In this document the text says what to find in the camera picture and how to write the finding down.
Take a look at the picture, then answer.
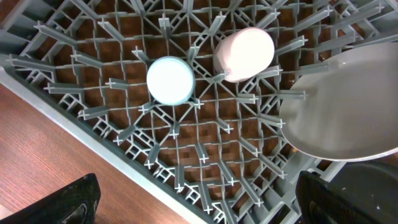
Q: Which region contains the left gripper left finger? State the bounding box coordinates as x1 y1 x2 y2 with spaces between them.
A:
1 173 101 224

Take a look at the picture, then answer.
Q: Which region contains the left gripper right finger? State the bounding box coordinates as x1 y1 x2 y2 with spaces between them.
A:
295 171 373 224

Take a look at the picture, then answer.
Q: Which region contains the grey ceramic plate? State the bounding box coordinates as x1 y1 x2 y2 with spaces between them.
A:
279 42 397 162

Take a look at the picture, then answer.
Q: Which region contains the blue cup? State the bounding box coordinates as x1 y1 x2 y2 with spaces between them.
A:
146 56 195 106

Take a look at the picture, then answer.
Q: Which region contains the pink cup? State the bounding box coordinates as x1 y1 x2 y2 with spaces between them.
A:
213 27 275 83

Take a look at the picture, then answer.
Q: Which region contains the grey plastic dishwasher rack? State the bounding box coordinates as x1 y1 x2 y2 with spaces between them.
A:
1 0 397 223

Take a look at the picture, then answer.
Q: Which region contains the round black serving tray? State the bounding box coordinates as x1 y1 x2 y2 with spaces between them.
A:
273 160 398 224

